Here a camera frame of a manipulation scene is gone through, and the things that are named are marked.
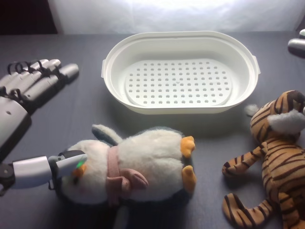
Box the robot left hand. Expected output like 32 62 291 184
0 58 88 198

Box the plush tiger toy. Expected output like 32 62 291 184
222 90 305 229

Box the dark backdrop panel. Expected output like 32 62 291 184
0 0 59 36

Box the plush penguin with pink scarf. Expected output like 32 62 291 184
63 123 198 210

